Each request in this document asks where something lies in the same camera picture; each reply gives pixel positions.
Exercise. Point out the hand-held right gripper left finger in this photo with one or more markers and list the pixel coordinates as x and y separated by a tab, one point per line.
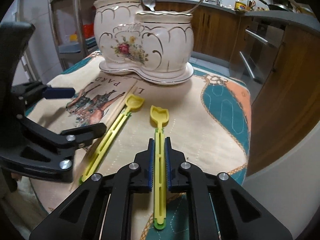
150	165

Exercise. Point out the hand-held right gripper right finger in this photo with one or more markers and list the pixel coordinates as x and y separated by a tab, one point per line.
168	165

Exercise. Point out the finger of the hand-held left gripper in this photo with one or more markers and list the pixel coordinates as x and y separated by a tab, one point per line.
85	131
60	93

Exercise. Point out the yellow plastic scoop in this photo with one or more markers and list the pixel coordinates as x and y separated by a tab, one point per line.
135	103
159	155

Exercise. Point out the wooden chopstick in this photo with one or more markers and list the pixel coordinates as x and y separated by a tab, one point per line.
117	106
123	103

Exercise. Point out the cream ceramic double utensil holder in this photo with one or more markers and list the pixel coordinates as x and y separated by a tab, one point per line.
160	52

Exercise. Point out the silver fork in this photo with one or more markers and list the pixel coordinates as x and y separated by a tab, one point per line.
148	2

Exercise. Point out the blue-grey plastic tray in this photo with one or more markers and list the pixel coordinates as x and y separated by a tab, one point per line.
71	50

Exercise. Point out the printed tablecloth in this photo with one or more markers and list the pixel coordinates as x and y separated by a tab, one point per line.
200	120

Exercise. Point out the yellow packet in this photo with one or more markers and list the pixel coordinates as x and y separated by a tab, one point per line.
73	38

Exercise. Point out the crumpled red plastic bag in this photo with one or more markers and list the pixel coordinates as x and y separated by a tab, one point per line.
88	30

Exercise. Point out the metal shelf rack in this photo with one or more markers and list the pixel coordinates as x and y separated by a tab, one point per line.
77	10

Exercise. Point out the wooden base cabinets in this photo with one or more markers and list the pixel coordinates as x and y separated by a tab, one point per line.
287	80

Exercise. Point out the built-in steel oven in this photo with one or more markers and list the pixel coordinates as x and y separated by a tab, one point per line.
255	45

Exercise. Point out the grey kitchen countertop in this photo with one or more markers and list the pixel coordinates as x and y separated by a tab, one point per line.
275	17

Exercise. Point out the black wok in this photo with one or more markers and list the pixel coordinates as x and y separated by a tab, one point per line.
277	6

